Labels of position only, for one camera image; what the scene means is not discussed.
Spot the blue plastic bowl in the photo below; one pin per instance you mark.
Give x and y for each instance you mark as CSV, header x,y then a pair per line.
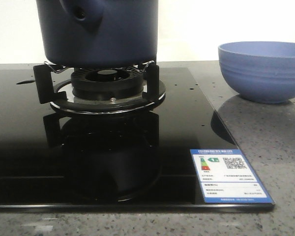
x,y
260,71

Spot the dark blue cooking pot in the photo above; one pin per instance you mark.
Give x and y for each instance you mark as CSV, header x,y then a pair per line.
x,y
99,33

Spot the black pot support grate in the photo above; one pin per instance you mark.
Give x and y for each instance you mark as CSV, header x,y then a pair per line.
x,y
61,98

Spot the black glass gas stove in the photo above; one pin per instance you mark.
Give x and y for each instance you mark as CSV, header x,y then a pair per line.
x,y
118,163

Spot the black gas burner head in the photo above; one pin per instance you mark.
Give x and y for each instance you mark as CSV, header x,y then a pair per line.
x,y
102,85

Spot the blue energy label sticker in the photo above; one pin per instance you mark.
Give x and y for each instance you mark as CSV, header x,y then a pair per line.
x,y
226,177

